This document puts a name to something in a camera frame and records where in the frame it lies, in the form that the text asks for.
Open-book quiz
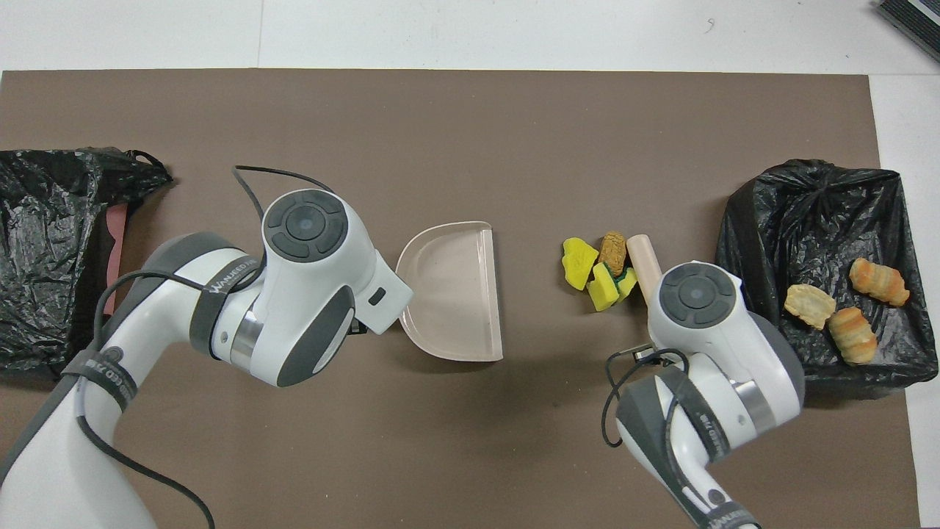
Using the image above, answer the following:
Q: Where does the beige plastic dustpan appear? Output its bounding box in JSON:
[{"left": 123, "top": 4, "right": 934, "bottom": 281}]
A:
[{"left": 395, "top": 221, "right": 505, "bottom": 362}]

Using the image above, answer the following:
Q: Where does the yellow sponge piece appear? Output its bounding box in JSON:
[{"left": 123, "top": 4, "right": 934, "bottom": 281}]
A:
[
  {"left": 587, "top": 262, "right": 625, "bottom": 312},
  {"left": 562, "top": 237, "right": 600, "bottom": 291}
]

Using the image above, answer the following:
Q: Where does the brown bread roll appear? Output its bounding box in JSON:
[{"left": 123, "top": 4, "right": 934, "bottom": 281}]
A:
[{"left": 599, "top": 231, "right": 627, "bottom": 277}]

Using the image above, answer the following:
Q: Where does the beige hand brush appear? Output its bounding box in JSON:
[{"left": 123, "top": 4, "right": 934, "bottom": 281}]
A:
[{"left": 626, "top": 234, "right": 666, "bottom": 295}]

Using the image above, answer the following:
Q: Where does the golden croissant piece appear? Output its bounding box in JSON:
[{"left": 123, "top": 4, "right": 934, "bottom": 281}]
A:
[
  {"left": 828, "top": 307, "right": 878, "bottom": 365},
  {"left": 784, "top": 284, "right": 837, "bottom": 330},
  {"left": 850, "top": 257, "right": 911, "bottom": 307}
]

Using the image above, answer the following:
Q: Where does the pink bin with black bag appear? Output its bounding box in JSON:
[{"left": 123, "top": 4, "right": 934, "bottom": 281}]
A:
[{"left": 0, "top": 147, "right": 174, "bottom": 381}]

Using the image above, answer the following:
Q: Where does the bin lined with black bag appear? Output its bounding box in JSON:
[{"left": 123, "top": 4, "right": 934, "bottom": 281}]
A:
[{"left": 711, "top": 159, "right": 939, "bottom": 390}]

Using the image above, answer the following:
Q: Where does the brown table mat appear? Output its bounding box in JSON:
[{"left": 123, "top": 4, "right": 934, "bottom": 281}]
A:
[{"left": 0, "top": 68, "right": 922, "bottom": 529}]

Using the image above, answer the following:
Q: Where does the black ribbed panel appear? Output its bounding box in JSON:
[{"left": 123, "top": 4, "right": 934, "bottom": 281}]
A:
[{"left": 874, "top": 0, "right": 940, "bottom": 63}]

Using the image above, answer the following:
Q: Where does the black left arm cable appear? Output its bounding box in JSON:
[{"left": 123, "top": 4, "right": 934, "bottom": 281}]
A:
[{"left": 73, "top": 165, "right": 331, "bottom": 529}]

